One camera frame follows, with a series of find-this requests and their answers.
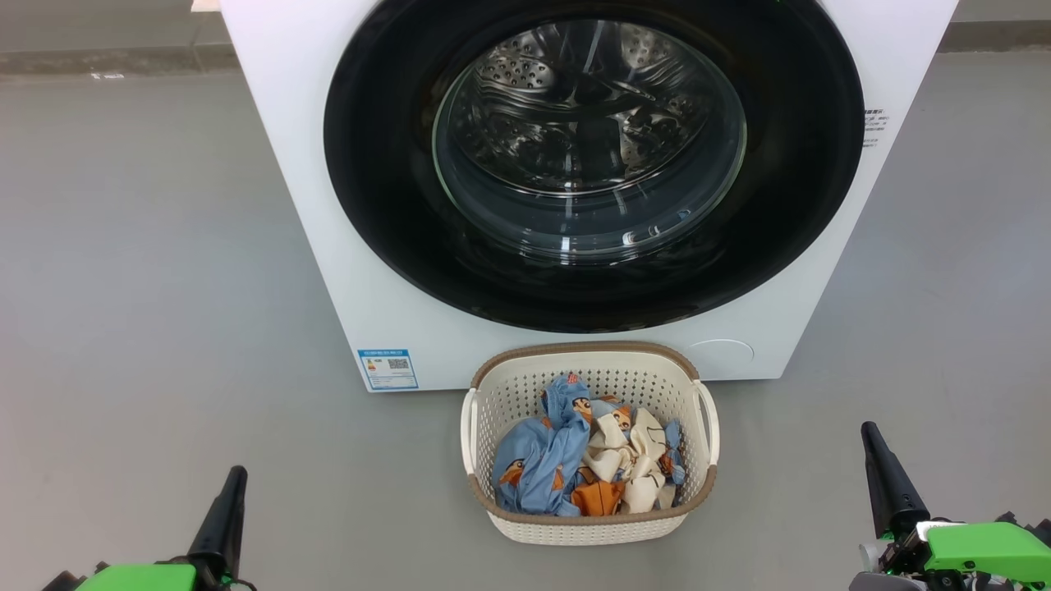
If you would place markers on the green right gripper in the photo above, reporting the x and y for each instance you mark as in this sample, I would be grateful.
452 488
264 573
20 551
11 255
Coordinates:
985 546

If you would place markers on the cream perforated laundry basket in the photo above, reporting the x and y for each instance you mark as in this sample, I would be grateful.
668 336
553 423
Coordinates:
575 529

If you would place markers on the round white filter cover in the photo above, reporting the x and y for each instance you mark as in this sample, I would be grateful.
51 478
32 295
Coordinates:
722 361

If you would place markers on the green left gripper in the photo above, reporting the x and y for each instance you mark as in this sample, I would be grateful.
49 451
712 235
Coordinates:
139 578

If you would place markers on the blue printed garment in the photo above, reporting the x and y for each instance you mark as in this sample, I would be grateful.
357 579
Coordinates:
534 460

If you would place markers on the blue energy label sticker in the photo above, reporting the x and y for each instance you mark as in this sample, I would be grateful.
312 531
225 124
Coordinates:
387 369

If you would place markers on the small printed text label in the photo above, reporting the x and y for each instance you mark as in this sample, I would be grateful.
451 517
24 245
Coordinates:
875 127

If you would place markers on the black round washer door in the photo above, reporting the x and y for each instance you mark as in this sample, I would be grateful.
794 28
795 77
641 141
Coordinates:
378 205

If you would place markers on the cream printed garment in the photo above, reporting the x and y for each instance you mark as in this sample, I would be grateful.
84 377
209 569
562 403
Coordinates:
632 460

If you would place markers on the stainless steel washing machine drum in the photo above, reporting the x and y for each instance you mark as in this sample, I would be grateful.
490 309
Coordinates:
525 74

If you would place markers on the white front-load washing machine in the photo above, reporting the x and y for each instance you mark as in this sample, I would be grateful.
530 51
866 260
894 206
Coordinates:
287 164

